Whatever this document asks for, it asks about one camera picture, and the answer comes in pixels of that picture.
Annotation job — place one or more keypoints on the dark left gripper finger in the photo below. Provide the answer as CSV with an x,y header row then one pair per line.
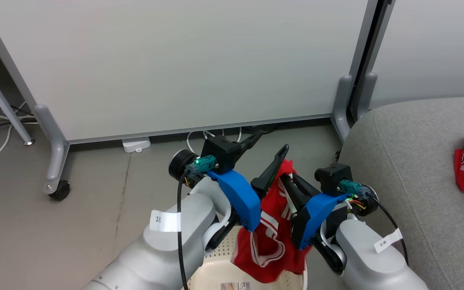
x,y
270,171
251,141

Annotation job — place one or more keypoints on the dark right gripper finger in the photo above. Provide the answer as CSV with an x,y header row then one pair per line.
x,y
306,186
295,199

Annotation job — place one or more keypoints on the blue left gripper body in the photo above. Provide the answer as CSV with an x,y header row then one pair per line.
x,y
242,201

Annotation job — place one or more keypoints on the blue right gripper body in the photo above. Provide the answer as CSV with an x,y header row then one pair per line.
x,y
314,213

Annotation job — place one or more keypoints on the red jersey with white trim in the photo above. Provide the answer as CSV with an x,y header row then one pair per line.
x,y
268,257

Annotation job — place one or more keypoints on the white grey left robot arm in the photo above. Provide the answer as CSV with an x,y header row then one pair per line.
x,y
163,257

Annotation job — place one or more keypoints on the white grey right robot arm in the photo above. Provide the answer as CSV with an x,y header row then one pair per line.
x,y
369,266

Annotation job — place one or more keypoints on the white plastic laundry basket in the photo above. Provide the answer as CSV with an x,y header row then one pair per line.
x,y
212,274

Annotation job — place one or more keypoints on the white paper tag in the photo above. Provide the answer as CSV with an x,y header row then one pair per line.
x,y
387,241
165,221

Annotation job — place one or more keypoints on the printed paper label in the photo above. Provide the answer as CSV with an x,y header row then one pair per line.
x,y
236,286

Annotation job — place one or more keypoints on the short grey partition foot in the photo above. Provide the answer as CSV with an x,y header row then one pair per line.
x,y
368,92
341,104

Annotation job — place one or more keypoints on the wide white partition panel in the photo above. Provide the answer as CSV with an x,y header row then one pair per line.
x,y
175,64

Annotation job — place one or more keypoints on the grey fabric sofa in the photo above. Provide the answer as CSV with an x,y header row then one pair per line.
x,y
417,169

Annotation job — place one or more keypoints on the white power adapter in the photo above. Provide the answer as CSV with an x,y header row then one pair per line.
x,y
136,145

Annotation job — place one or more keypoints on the black caster wheel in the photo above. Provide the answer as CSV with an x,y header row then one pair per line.
x,y
61,191

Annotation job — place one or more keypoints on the narrow white partition panel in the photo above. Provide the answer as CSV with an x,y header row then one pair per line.
x,y
433,44

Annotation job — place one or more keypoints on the long grey partition leg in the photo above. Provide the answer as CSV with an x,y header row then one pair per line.
x,y
54,153

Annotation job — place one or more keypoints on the grey metal table leg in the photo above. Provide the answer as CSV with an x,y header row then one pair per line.
x,y
2,100

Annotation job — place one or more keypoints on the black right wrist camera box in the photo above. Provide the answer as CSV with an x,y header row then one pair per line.
x,y
332,177

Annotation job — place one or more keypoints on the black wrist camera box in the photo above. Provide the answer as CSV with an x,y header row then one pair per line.
x,y
222,151
332,177

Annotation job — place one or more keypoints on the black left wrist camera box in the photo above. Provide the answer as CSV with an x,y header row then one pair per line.
x,y
222,151

